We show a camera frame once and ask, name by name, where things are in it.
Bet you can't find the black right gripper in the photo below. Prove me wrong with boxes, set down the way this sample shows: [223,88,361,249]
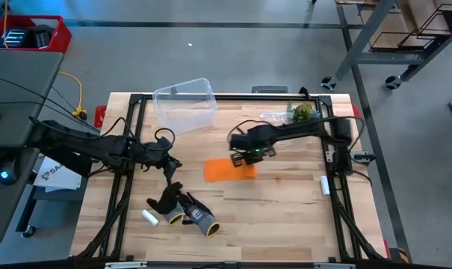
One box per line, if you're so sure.
[229,124,278,168]

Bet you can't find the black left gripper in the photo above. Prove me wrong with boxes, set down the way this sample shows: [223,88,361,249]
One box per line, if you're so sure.
[130,135,184,185]

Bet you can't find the clear plastic bag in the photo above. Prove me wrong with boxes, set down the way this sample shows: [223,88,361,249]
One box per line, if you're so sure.
[258,111,297,126]

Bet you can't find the small green potted plant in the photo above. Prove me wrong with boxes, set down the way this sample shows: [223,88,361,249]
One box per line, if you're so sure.
[286,101,321,124]

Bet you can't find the white bandage roll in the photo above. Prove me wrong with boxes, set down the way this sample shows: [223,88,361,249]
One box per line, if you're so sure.
[319,174,331,197]
[140,208,161,228]

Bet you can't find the grey printed glove yellow cuff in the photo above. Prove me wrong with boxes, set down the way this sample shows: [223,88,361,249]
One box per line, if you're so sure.
[178,191,222,239]

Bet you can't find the clear plastic bin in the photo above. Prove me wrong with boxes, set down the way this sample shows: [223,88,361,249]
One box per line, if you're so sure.
[152,77,219,136]

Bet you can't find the white printed paper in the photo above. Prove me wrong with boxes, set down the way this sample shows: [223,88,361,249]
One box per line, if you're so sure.
[32,155,83,193]

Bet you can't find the grey metal cart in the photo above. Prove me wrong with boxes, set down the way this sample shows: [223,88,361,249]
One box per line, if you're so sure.
[320,0,452,91]

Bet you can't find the black computer mouse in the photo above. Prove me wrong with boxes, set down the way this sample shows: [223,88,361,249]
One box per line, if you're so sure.
[0,153,21,187]

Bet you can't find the red plastic crate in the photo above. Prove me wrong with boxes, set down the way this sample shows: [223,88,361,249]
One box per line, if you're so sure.
[0,14,73,55]

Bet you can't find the grey desk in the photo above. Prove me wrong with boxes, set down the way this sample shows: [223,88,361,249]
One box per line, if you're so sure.
[0,48,64,246]

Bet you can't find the black box device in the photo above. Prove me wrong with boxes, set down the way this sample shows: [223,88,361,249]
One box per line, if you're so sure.
[27,24,56,50]

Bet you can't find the brown cardboard box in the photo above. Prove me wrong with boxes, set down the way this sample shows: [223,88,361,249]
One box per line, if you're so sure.
[359,0,452,49]

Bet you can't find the black striped device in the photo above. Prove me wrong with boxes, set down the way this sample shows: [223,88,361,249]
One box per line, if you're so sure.
[0,27,29,49]

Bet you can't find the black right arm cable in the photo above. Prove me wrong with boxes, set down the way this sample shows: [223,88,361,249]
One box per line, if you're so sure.
[226,118,264,138]

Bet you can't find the black aluminium frame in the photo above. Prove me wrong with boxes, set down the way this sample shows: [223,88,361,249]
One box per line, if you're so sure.
[75,92,389,262]

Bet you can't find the yellow cable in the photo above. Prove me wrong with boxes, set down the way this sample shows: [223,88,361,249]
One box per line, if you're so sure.
[57,70,89,121]
[1,0,10,50]

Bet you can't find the black wire rack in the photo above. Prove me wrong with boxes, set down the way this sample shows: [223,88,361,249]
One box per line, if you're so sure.
[368,31,436,52]
[417,3,452,39]

